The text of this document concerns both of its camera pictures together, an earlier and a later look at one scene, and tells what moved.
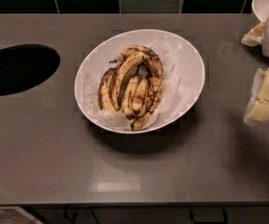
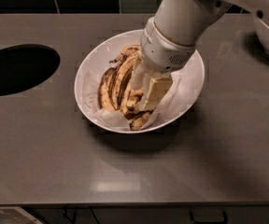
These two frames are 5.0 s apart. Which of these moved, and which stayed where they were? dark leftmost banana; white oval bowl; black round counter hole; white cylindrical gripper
Moved: white cylindrical gripper
Stayed: dark leftmost banana; black round counter hole; white oval bowl
